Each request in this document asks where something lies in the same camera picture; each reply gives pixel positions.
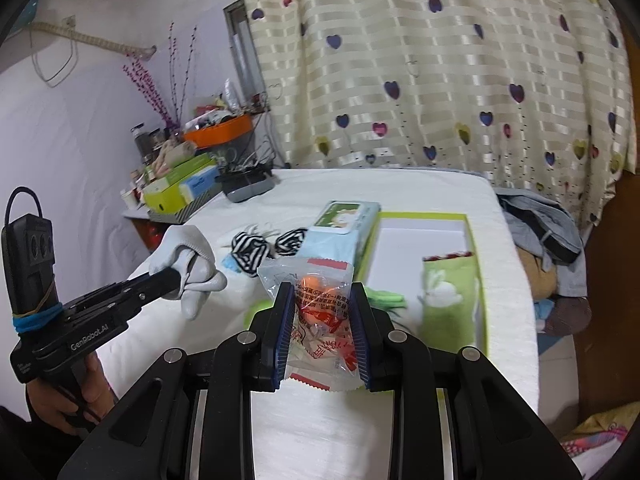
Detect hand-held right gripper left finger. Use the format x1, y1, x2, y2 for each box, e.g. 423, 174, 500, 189
57, 281, 297, 480

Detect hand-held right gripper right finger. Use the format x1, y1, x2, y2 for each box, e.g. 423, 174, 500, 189
350, 281, 583, 480

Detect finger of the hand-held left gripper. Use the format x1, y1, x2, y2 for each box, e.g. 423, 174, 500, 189
107, 267, 182, 318
65, 271, 153, 311

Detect clear packet of orange snacks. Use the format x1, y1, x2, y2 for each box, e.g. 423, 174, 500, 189
256, 257, 363, 396

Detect bright green sock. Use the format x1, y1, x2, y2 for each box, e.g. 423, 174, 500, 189
364, 286, 407, 311

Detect light grey glove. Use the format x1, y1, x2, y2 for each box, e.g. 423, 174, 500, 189
149, 225, 228, 322

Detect green rabbit towel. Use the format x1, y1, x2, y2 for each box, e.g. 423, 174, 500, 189
417, 251, 478, 356

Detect black white striped sock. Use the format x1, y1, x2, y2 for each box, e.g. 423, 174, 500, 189
274, 227, 310, 257
231, 231, 273, 276

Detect yellow-green cardboard box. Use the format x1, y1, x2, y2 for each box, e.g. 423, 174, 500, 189
357, 212, 490, 361

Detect person's left forearm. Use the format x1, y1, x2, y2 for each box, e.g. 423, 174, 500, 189
0, 405, 86, 480

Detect person's left hand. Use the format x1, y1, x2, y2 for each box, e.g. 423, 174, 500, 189
25, 345, 118, 436

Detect cluttered side table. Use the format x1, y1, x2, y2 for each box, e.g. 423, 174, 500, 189
122, 205, 171, 256

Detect yellow-green box with hole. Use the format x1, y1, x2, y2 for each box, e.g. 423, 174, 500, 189
142, 167, 211, 211

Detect light blue wet wipes pack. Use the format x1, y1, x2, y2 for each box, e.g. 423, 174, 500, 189
295, 200, 382, 286

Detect blue and white box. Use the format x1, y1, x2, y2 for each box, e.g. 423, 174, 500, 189
180, 165, 223, 198

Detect flat green box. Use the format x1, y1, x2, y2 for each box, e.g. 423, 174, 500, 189
165, 152, 216, 181

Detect beige patterned cloth bundle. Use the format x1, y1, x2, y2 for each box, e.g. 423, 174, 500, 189
157, 140, 198, 171

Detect black power strip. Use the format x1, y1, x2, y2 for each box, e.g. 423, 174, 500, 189
220, 169, 275, 185

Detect orange tray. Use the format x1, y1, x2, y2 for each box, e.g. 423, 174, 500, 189
182, 114, 253, 148

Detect tan cushion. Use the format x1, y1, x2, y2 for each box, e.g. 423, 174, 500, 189
517, 247, 558, 301

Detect pink flower branches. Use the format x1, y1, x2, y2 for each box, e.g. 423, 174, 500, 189
122, 22, 198, 131

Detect dark brown cloth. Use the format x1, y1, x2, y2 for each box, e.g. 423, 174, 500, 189
542, 295, 593, 336

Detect grey clothing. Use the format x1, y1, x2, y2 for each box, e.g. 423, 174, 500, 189
497, 187, 586, 296

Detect colourful patterned cloth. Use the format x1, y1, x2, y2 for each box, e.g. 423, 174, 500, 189
560, 400, 640, 466

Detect brown wooden furniture panel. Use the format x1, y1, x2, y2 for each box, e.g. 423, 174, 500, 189
575, 25, 640, 421

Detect cream curtain with hearts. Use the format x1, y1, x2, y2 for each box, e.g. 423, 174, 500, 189
235, 0, 633, 226

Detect blue hair tie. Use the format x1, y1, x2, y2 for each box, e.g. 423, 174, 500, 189
12, 305, 66, 333

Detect white wire loop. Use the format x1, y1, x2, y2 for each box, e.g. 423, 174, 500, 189
30, 25, 76, 88

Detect grey window frame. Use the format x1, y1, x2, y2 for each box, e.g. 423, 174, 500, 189
222, 0, 273, 111

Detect braided rope rail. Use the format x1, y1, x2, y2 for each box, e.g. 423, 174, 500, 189
27, 16, 157, 58

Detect blue wall poster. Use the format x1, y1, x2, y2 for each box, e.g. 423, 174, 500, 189
10, 0, 43, 36

